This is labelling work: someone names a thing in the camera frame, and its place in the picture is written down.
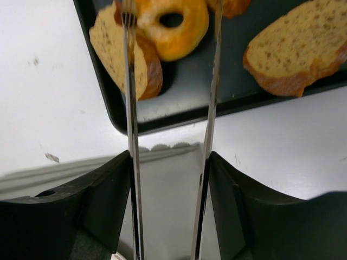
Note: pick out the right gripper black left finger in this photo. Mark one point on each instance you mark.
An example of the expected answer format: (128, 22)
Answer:
(80, 219)

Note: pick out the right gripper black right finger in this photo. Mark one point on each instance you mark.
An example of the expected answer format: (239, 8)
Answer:
(256, 222)

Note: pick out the silver metal tongs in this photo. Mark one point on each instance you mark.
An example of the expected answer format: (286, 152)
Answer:
(129, 37)

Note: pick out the brown crust bread slice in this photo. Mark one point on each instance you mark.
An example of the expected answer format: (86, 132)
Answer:
(299, 48)

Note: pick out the seeded bread slice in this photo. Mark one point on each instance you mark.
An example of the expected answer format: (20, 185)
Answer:
(106, 37)

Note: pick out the dark brown bread chunk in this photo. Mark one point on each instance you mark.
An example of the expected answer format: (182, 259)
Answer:
(230, 8)

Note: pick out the orange glazed donut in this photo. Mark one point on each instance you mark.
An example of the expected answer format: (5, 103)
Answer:
(177, 42)

